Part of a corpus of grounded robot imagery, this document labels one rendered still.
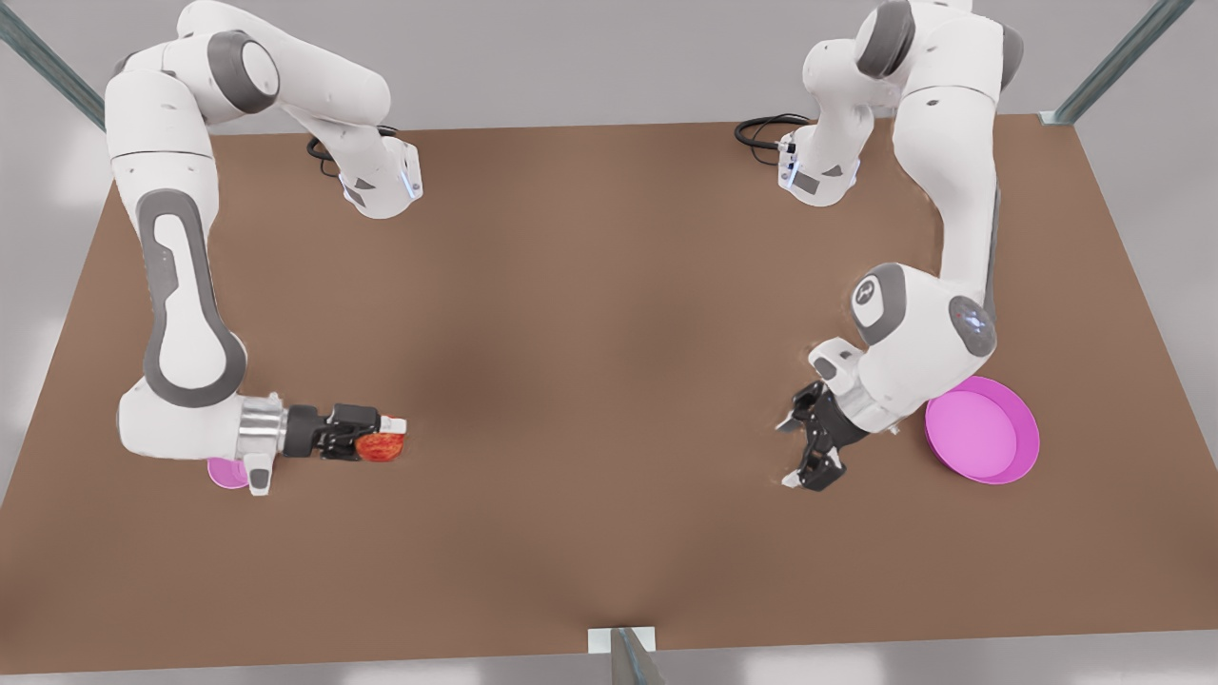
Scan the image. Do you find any pink plate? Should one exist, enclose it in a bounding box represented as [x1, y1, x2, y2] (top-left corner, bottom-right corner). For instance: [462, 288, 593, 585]
[924, 375, 1041, 487]

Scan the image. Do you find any red apple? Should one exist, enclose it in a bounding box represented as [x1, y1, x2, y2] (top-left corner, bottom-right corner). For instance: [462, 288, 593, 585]
[354, 432, 406, 466]

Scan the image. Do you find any silver frame post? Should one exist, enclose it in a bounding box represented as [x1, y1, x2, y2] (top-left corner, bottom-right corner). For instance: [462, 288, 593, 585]
[0, 8, 108, 132]
[1039, 0, 1196, 127]
[587, 625, 669, 685]

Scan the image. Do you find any black cable loop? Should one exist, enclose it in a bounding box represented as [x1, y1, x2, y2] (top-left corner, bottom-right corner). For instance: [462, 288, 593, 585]
[305, 124, 401, 179]
[734, 113, 815, 168]

